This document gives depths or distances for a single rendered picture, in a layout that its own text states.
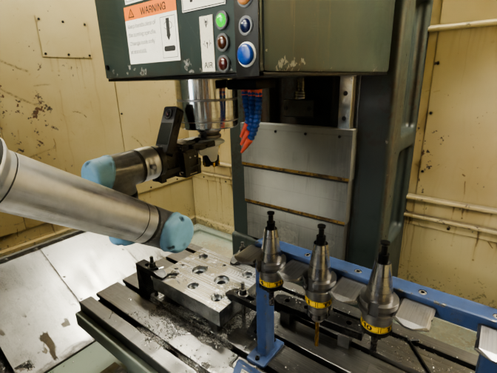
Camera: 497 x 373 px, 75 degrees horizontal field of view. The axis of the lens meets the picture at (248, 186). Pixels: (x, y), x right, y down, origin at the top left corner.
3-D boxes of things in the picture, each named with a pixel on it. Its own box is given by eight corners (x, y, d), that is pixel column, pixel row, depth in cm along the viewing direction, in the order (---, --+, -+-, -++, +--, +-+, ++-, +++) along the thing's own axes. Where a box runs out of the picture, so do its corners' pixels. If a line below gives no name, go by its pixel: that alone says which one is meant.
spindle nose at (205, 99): (248, 123, 91) (247, 78, 88) (221, 132, 77) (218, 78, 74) (199, 122, 98) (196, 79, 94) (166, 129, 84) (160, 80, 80)
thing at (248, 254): (250, 268, 68) (250, 264, 68) (231, 260, 71) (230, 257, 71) (268, 254, 73) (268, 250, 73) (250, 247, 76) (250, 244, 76)
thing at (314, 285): (342, 286, 62) (342, 275, 61) (322, 300, 58) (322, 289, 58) (315, 273, 67) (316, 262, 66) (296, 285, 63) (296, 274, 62)
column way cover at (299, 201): (342, 268, 122) (353, 130, 106) (243, 235, 150) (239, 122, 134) (347, 262, 126) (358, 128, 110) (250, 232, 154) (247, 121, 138)
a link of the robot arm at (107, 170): (83, 197, 68) (74, 158, 65) (129, 183, 76) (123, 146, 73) (103, 205, 63) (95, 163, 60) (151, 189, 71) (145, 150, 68)
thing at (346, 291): (353, 308, 55) (354, 305, 55) (325, 297, 58) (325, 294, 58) (367, 289, 60) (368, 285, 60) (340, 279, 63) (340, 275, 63)
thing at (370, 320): (395, 322, 57) (397, 306, 56) (386, 339, 54) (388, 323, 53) (366, 310, 60) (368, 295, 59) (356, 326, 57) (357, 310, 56)
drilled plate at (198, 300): (220, 327, 89) (219, 311, 88) (154, 289, 106) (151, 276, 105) (268, 286, 106) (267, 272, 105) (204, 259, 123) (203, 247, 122)
